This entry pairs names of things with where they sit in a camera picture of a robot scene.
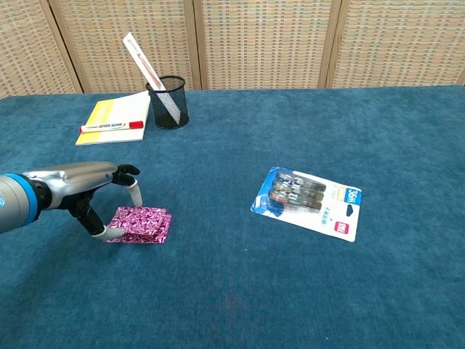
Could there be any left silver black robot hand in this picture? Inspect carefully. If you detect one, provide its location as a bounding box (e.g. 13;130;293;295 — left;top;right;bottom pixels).
21;161;143;244

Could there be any blue felt table mat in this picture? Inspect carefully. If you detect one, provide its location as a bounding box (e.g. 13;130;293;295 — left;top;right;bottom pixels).
0;85;465;349

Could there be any black mesh pen holder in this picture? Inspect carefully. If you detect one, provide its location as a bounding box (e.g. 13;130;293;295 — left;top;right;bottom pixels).
145;75;190;129

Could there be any yellow and white notebook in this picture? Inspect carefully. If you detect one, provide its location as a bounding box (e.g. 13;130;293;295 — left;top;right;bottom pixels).
75;90;152;146

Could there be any blister pack of binder clips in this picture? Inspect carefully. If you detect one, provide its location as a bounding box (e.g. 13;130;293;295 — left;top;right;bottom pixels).
249;166;363;244

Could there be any white marker with red cap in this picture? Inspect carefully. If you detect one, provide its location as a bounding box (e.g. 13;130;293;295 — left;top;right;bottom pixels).
78;120;145;134

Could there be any woven bamboo folding screen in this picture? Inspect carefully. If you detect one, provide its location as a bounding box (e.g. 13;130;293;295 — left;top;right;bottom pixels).
0;0;465;100

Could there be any pink patterned card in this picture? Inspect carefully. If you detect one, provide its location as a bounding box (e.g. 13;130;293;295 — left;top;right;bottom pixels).
105;206;172;245

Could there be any white card in cup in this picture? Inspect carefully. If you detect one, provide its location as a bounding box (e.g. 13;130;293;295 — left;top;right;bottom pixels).
122;31;182;127

